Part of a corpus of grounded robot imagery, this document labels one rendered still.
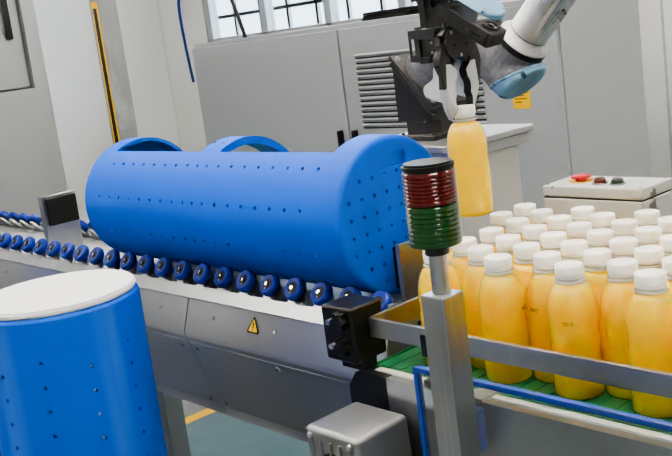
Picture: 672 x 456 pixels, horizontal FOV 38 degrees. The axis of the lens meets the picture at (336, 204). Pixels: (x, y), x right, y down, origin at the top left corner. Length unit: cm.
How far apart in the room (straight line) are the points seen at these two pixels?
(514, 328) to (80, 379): 73
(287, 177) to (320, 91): 245
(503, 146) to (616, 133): 140
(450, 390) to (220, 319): 88
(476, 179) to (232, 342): 64
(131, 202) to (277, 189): 50
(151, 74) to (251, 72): 291
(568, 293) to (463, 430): 24
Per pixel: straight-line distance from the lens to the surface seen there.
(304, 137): 429
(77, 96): 707
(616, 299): 130
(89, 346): 167
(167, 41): 741
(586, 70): 346
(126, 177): 217
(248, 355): 193
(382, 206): 168
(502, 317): 138
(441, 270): 115
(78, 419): 171
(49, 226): 276
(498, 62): 210
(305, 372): 180
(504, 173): 227
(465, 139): 157
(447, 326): 116
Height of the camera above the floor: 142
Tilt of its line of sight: 10 degrees down
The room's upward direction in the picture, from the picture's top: 7 degrees counter-clockwise
